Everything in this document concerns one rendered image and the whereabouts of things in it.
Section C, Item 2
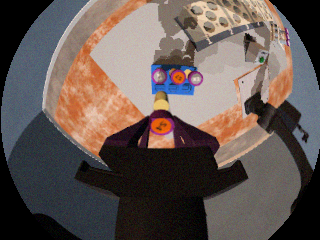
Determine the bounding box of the white sample tube with magenta cap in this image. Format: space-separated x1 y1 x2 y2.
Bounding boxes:
275 37 290 46

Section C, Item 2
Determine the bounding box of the white sample tube with purple cap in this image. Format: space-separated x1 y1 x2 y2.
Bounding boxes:
274 27 289 34

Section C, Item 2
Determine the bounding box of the plastic tube with dark red cap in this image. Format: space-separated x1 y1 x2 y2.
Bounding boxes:
152 68 167 84

